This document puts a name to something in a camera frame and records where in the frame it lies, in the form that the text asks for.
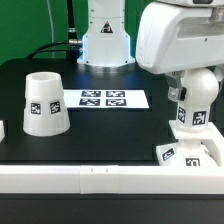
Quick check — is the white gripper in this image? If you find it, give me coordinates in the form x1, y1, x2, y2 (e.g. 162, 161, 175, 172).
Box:
136, 0, 224, 102

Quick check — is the white lamp bulb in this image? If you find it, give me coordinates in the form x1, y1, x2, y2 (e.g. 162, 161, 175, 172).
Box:
176, 68, 219, 132

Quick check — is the white lamp base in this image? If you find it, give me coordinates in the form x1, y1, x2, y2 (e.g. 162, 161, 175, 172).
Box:
155, 120, 223, 168

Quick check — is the white lamp shade cone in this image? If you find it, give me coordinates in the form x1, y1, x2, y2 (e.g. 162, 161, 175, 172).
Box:
23, 72, 70, 137

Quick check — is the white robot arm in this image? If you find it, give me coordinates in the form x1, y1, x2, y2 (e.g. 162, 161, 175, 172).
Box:
78, 0, 224, 82

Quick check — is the white marker sheet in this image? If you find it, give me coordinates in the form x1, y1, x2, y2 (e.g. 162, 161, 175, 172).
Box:
64, 89, 149, 109

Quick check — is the white right wall rail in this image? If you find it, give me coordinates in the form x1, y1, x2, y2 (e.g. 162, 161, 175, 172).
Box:
203, 122, 224, 167

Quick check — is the white wall rail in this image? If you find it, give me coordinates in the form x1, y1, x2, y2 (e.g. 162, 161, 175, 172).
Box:
203, 122, 224, 167
0, 165, 224, 195

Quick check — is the black vertical cable connector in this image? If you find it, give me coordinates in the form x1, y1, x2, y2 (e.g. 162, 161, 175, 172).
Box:
66, 0, 79, 62

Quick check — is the black cable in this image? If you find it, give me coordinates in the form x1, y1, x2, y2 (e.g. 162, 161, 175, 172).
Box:
27, 40, 84, 60

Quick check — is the white thin cable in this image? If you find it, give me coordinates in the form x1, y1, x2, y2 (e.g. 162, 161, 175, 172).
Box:
46, 0, 57, 60

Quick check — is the white left wall block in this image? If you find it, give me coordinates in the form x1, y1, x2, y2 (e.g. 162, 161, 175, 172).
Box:
0, 120, 5, 143

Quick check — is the white front wall rail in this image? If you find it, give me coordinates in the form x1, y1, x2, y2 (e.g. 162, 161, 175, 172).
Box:
0, 165, 224, 195

